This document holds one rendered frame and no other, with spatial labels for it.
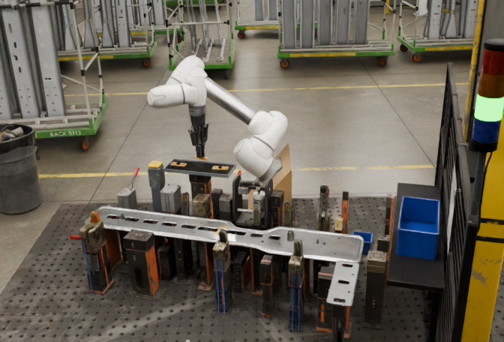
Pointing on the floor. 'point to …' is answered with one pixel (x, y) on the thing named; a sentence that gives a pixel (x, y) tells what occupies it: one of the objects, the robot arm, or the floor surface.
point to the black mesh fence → (442, 178)
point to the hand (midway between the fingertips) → (200, 151)
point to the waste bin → (19, 169)
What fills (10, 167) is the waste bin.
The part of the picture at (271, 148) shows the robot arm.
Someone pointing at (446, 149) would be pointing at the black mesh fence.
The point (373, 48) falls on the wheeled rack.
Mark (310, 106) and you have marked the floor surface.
